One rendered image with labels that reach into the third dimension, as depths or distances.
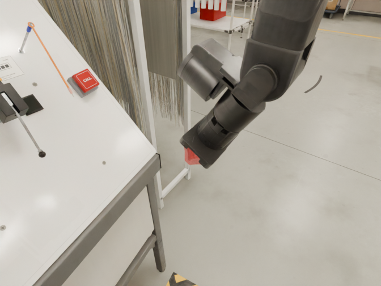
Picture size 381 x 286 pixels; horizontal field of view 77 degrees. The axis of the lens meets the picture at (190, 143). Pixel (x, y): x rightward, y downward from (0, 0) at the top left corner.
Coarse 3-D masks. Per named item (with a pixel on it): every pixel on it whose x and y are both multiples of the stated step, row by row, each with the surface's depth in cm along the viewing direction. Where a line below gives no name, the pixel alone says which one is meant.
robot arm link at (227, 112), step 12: (228, 84) 31; (216, 96) 35; (228, 96) 32; (216, 108) 34; (228, 108) 32; (240, 108) 31; (264, 108) 33; (228, 120) 33; (240, 120) 32; (252, 120) 34
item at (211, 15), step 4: (220, 0) 305; (200, 4) 291; (208, 4) 286; (220, 4) 293; (192, 8) 321; (196, 8) 328; (200, 8) 294; (220, 8) 296; (192, 12) 325; (200, 12) 297; (204, 12) 294; (208, 12) 291; (212, 12) 289; (216, 12) 292; (220, 12) 300; (224, 12) 308; (200, 16) 300; (204, 16) 297; (208, 16) 294; (212, 16) 291; (216, 16) 295; (220, 16) 304; (212, 20) 294
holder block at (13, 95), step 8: (0, 88) 43; (8, 88) 44; (0, 96) 43; (8, 96) 44; (16, 96) 45; (0, 104) 43; (8, 104) 44; (16, 104) 44; (24, 104) 45; (0, 112) 43; (8, 112) 43; (24, 112) 47; (8, 120) 45
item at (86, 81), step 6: (84, 72) 62; (90, 72) 63; (78, 78) 60; (84, 78) 62; (90, 78) 63; (78, 84) 61; (84, 84) 61; (90, 84) 62; (96, 84) 64; (84, 90) 61
